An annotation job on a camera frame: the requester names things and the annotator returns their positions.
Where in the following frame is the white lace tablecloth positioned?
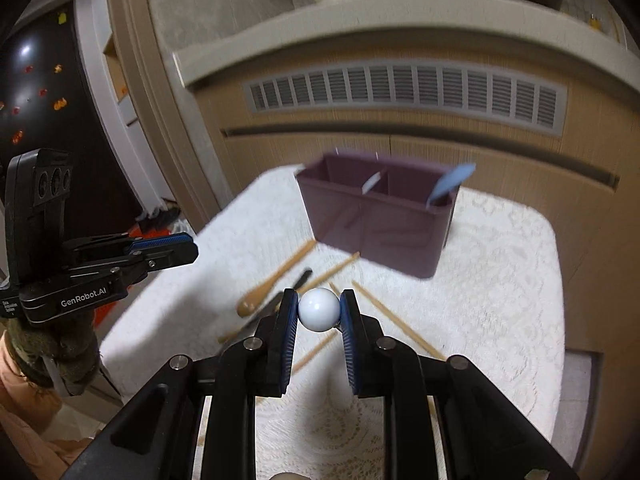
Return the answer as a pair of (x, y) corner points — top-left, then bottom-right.
(99, 164), (567, 480)

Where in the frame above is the black refrigerator door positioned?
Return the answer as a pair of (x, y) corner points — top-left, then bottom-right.
(0, 2), (147, 222)

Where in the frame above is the wooden shelf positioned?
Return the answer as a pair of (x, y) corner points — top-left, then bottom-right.
(102, 25), (144, 127)

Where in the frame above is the grey vent grille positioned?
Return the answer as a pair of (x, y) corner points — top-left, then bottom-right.
(243, 62), (569, 136)

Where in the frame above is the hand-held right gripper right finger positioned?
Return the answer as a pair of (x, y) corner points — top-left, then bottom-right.
(339, 288), (581, 480)

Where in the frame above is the black chopstick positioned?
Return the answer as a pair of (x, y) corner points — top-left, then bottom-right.
(250, 268), (314, 321)

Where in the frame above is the person's left forearm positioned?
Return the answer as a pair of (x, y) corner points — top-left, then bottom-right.
(0, 332), (68, 480)

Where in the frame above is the grey counter ledge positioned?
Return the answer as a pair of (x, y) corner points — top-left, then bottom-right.
(172, 0), (640, 92)

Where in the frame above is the purple utensil box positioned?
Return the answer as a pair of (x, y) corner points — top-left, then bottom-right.
(294, 152), (456, 279)

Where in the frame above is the wooden spoon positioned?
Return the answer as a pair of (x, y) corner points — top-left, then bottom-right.
(236, 239), (317, 319)

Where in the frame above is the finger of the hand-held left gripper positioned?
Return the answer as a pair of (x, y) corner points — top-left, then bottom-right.
(69, 244), (200, 284)
(64, 232), (195, 262)

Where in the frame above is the group of fridge magnets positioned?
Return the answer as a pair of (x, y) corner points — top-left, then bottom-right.
(0, 12), (71, 143)

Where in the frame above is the person's left hand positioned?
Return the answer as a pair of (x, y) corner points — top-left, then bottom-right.
(5, 307), (101, 396)

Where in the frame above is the blue spoon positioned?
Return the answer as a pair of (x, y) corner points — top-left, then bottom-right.
(428, 162), (475, 209)

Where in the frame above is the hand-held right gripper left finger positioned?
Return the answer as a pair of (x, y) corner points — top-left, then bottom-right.
(65, 287), (301, 480)

